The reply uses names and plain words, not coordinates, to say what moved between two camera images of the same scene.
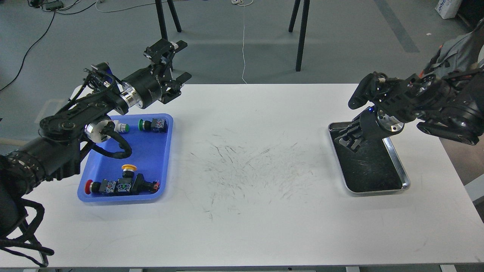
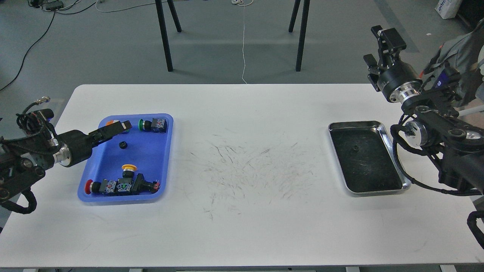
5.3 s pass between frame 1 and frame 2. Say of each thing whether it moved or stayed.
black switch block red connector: stayed
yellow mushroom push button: stayed
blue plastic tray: stayed
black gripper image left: moved
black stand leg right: stayed
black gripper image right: moved
